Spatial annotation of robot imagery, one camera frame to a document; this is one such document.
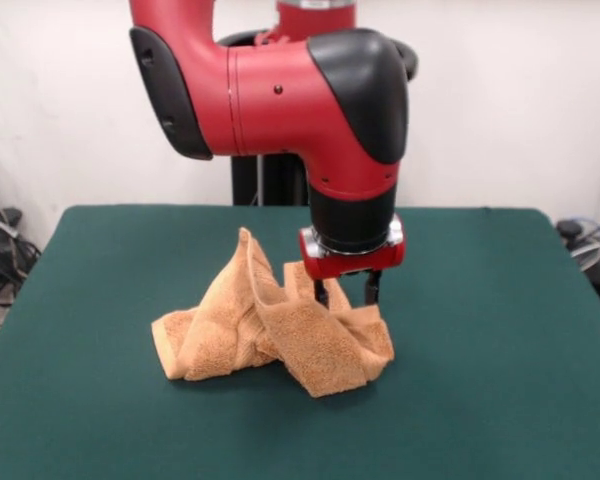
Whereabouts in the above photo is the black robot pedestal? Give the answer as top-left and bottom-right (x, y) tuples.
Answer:
(214, 29), (421, 207)

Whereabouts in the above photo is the orange terry towel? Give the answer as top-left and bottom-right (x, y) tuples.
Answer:
(150, 227), (396, 399)

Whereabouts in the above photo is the black cable tangle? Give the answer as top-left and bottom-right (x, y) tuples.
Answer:
(0, 159), (44, 351)

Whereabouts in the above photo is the dark green table cloth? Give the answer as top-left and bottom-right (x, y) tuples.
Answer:
(0, 203), (600, 480)

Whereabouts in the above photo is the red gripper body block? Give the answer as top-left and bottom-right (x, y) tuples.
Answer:
(298, 214), (409, 281)

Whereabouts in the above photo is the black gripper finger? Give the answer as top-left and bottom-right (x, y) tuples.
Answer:
(362, 269), (384, 308)
(312, 276), (332, 309)

